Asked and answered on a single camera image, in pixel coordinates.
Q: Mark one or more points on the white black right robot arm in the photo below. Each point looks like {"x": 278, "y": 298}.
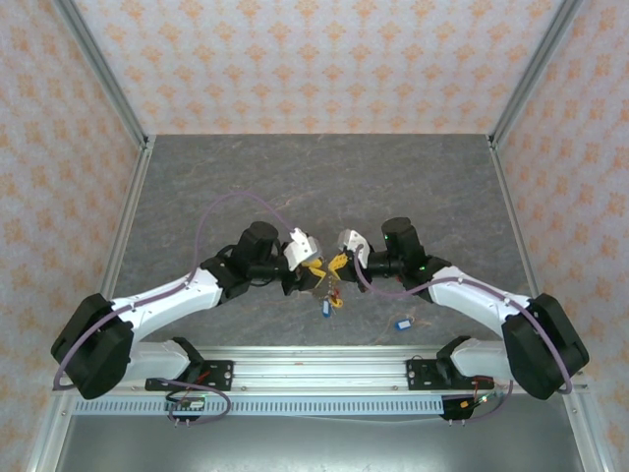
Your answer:
{"x": 472, "y": 300}

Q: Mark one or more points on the grey metal front panel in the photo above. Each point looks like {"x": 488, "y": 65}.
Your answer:
{"x": 319, "y": 447}

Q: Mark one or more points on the black mount plate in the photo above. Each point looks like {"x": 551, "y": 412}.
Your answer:
{"x": 221, "y": 368}
{"x": 417, "y": 376}

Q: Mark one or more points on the small controller board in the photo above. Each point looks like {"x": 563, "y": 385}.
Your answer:
{"x": 189, "y": 404}
{"x": 454, "y": 410}

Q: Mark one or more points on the large round metal keyring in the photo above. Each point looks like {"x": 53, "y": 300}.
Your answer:
{"x": 328, "y": 286}

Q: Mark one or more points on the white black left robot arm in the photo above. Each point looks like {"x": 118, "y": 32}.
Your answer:
{"x": 162, "y": 305}

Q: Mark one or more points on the aluminium table side rail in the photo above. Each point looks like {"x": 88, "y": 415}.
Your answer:
{"x": 516, "y": 221}
{"x": 125, "y": 221}

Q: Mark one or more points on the aluminium frame post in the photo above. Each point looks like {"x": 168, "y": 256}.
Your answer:
{"x": 100, "y": 64}
{"x": 536, "y": 64}

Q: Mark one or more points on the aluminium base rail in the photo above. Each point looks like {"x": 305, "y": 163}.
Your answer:
{"x": 319, "y": 373}

